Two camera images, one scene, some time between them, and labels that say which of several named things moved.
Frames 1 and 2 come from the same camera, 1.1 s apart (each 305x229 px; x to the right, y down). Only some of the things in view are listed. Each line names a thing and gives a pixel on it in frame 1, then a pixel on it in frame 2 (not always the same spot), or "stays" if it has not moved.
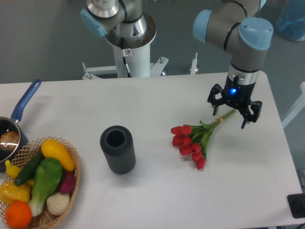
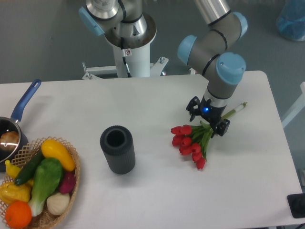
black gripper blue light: x=238 y=95 -> x=211 y=112
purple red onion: x=68 y=182 stays
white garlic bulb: x=57 y=203 stays
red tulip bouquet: x=194 y=139 stays
